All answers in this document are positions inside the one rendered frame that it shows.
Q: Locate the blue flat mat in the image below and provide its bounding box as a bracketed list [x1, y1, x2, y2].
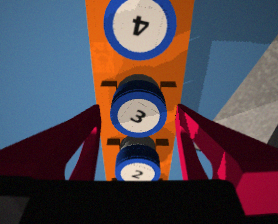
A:
[0, 0, 278, 149]

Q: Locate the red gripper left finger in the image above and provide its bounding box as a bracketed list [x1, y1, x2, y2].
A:
[0, 104, 102, 180]

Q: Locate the orange tube rack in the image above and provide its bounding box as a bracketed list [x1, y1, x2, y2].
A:
[85, 0, 194, 181]

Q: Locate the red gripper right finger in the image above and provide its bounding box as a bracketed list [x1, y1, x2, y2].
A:
[175, 104, 278, 217]

